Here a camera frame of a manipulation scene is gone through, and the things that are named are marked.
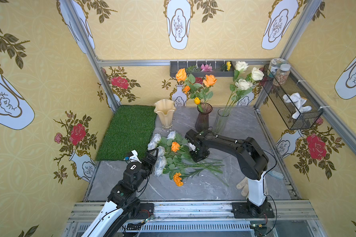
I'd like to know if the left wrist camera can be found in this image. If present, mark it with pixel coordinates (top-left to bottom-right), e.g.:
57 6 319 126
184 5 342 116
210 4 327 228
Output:
124 150 141 163

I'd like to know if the glass jar with white lid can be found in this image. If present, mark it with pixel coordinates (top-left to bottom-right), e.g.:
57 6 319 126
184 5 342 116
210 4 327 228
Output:
268 58 287 78

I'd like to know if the white cloth in basket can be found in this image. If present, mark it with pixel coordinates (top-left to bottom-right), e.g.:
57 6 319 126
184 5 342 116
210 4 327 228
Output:
282 93 312 119

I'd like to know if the white rose stem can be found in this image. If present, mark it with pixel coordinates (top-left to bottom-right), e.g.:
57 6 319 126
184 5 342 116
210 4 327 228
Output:
218 61 265 132

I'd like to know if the orange marigold stem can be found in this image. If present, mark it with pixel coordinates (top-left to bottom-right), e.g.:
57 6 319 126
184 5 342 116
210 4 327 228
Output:
183 86 191 95

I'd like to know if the cream ruffled vase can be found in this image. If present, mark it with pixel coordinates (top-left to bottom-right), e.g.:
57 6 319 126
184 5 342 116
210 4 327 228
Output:
154 99 176 131

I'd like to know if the pale blue rose top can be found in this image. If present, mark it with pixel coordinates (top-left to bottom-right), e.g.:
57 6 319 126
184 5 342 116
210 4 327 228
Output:
147 133 161 150

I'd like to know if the clear glass vase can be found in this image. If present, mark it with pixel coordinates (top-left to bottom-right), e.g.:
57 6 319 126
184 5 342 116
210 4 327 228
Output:
213 108 230 134

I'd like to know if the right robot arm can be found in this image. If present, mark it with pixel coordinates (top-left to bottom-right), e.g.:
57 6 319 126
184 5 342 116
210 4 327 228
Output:
185 129 269 207

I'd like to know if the green artificial grass mat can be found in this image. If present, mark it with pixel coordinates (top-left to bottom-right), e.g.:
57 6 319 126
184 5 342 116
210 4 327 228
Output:
96 105 156 161

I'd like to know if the orange rose stem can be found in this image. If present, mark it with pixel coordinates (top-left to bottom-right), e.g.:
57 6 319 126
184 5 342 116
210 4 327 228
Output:
203 75 217 103

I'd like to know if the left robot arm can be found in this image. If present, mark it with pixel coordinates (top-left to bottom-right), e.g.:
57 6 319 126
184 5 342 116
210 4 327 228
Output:
83 148 159 237

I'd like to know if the purple glass vase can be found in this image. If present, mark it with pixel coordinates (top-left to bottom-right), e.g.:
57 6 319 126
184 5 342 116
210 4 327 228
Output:
195 103 213 132

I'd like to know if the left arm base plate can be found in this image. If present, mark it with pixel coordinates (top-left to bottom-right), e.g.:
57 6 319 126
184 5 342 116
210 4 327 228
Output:
133 202 154 220

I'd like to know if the teal toothbrush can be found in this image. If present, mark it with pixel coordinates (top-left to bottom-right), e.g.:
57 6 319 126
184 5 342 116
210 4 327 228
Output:
268 170 284 180

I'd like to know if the pink flower in tray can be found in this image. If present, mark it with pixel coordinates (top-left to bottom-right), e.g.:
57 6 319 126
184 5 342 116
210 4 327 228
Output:
200 64 213 72

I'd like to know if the black wire wall basket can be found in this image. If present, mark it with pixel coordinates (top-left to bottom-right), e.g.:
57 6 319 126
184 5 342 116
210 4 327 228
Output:
261 65 324 130

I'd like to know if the grey wall planter tray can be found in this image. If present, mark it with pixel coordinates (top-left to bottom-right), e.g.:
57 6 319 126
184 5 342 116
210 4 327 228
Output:
170 60 235 77

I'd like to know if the beige work glove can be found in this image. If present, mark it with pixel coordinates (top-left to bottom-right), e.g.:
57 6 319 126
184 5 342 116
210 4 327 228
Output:
236 177 249 197

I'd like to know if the bottle with colourful beads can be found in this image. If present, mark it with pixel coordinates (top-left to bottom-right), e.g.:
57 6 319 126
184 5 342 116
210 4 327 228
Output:
273 64 291 87

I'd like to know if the orange marigold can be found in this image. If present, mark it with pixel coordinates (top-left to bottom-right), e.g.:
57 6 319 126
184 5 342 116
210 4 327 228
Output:
172 166 204 187

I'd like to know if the orange rose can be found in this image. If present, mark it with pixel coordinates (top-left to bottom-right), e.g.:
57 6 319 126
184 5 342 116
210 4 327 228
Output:
173 69 203 106
171 142 193 160

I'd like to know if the yellow orange tulip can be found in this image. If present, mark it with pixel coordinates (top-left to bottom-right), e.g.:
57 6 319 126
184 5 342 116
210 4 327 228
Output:
194 97 204 113

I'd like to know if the yellow flower in tray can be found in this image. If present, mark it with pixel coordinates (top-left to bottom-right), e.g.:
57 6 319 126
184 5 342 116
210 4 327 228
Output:
226 61 231 71

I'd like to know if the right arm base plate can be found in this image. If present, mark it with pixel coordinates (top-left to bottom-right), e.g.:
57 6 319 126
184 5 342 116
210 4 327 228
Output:
231 201 275 219

